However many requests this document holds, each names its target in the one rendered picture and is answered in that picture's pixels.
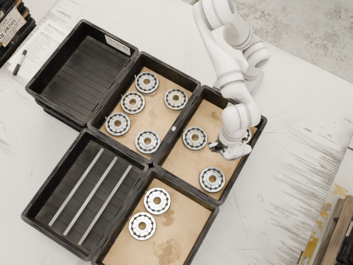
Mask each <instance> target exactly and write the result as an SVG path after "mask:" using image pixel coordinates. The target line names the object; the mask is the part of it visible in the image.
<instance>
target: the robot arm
mask: <svg viewBox="0 0 353 265"><path fill-rule="evenodd" d="M192 12H193V17H194V20H195V23H196V26H197V28H198V31H199V33H200V35H201V38H202V40H203V43H204V46H205V48H206V50H207V52H208V55H209V57H210V59H211V62H212V64H213V67H214V69H215V73H216V76H217V80H218V83H219V87H220V90H221V94H222V96H223V97H224V98H234V99H238V100H239V101H240V102H241V104H237V105H233V106H228V107H226V108H225V109H224V110H223V111H222V120H223V126H222V127H221V129H220V131H219V134H218V136H217V140H216V141H215V143H212V142H208V147H209V150H210V151H211V152H216V153H217V154H218V153H219V152H220V150H223V149H224V148H225V149H227V150H226V151H225V152H224V154H223V157H224V159H226V160H229V159H233V158H237V157H240V156H243V155H247V154H249V153H250V152H251V151H252V149H251V146H250V145H247V144H243V143H242V142H244V141H245V140H246V136H245V133H246V131H247V128H250V127H254V126H256V125H258V124H259V122H260V120H261V112H260V109H259V107H258V106H257V104H256V102H255V101H254V99H253V98H252V96H251V94H250V92H251V91H252V89H253V87H254V85H255V83H256V81H257V79H258V77H259V75H260V73H261V71H262V70H263V69H264V68H265V66H266V64H267V63H268V61H269V59H270V57H271V54H270V52H269V50H268V49H267V47H266V45H265V44H264V42H263V41H262V40H261V39H260V38H259V37H258V36H256V35H255V34H254V32H253V30H252V29H251V27H250V26H249V24H248V23H247V22H246V21H245V20H244V19H243V18H242V17H241V16H240V14H239V13H238V12H237V10H236V8H235V7H234V5H233V4H232V2H231V0H200V1H198V2H197V3H195V4H194V5H193V8H192ZM222 26H223V31H222V34H223V38H224V40H225V42H226V43H227V44H229V45H230V46H231V47H232V48H233V49H236V50H241V52H242V54H243V56H244V59H243V60H242V61H241V64H240V65H239V64H238V62H237V61H236V59H235V58H234V57H233V56H232V55H231V54H230V53H228V52H227V51H226V50H225V49H223V48H222V47H221V46H220V45H219V44H218V43H217V42H216V40H215V39H214V37H213V35H212V31H213V30H215V29H217V28H219V27H222Z"/></svg>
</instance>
